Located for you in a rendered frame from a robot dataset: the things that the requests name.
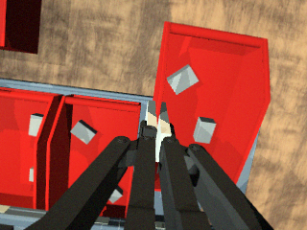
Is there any red bin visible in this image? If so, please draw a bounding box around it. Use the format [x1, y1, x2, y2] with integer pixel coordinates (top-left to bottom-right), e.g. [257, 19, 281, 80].
[153, 24, 271, 184]
[0, 0, 42, 54]
[0, 87, 61, 210]
[45, 95, 141, 219]

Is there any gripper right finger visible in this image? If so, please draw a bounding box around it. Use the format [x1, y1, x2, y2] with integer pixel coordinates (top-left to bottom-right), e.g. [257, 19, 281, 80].
[155, 102, 274, 230]

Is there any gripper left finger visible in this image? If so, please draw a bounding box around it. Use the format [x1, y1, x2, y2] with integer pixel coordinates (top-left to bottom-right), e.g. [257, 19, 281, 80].
[23, 100, 158, 230]

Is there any small white block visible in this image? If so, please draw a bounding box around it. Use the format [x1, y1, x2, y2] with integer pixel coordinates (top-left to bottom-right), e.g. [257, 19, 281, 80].
[29, 113, 44, 137]

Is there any small grey block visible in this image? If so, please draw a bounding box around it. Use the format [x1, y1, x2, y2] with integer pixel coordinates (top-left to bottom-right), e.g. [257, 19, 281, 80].
[109, 186, 123, 203]
[193, 116, 216, 144]
[167, 64, 199, 94]
[29, 166, 34, 182]
[70, 120, 98, 144]

